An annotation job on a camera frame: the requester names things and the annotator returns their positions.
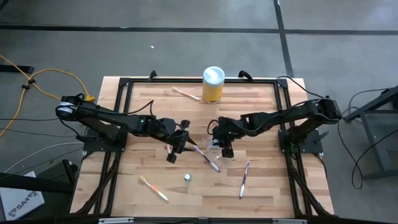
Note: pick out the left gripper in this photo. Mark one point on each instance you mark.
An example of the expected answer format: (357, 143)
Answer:
(172, 133)

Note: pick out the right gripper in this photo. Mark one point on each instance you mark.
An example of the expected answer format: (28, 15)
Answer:
(228, 127)

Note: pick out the purple and white toothbrush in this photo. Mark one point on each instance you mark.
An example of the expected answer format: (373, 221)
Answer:
(206, 158)
(244, 180)

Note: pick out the teal liquid bottle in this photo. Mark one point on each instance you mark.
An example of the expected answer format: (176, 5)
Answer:
(187, 177)

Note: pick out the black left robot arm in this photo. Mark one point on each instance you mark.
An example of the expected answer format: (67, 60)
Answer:
(109, 119)

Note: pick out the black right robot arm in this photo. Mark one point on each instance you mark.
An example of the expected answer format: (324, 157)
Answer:
(280, 116)

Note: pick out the clear acrylic organizer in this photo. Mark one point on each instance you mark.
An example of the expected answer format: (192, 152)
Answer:
(225, 161)

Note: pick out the yellow cylinder container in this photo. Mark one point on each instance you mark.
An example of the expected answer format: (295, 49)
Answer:
(213, 90)

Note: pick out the black floor stand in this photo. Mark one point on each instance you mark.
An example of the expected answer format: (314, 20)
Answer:
(56, 174)

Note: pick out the black side table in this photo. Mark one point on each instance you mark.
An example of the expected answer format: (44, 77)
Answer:
(374, 137)

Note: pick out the white printed box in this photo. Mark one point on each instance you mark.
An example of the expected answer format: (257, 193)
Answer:
(18, 202)

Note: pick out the black floor bar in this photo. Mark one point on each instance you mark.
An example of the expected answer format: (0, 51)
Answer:
(15, 68)

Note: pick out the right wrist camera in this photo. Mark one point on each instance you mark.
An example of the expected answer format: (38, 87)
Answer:
(228, 153)

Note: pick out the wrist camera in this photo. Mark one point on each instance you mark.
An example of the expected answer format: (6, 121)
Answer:
(185, 124)
(228, 153)

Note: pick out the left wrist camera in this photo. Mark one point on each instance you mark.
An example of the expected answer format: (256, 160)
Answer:
(185, 124)

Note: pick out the black aluminium table frame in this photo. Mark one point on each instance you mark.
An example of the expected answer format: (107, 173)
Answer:
(171, 80)

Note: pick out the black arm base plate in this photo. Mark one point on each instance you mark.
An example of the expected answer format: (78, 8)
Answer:
(314, 147)
(90, 145)

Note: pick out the silver aluminium bracket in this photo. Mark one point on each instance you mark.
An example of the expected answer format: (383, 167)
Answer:
(289, 221)
(115, 220)

